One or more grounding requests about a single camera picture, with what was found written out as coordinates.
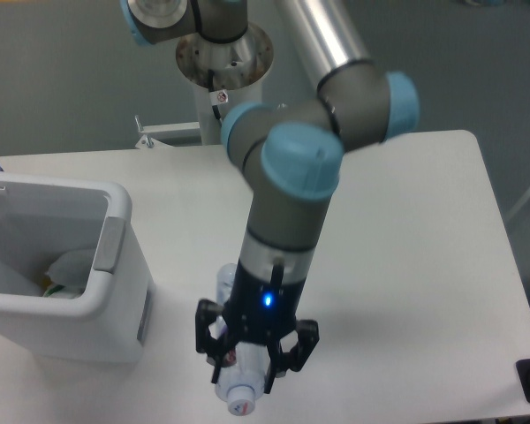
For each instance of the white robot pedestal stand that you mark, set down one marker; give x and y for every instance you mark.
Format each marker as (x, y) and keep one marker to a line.
(222, 76)

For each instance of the white plastic trash can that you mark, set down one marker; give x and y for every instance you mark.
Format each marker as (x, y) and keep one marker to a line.
(42, 218)

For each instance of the clear crushed plastic bottle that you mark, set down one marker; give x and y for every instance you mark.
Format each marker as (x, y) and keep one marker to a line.
(242, 378)

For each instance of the white paper wrapper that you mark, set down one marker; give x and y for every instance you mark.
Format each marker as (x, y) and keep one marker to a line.
(71, 265)

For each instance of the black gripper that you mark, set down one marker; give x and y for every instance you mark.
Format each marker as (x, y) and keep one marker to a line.
(261, 312)

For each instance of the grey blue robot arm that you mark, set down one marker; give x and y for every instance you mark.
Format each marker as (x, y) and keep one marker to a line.
(291, 159)

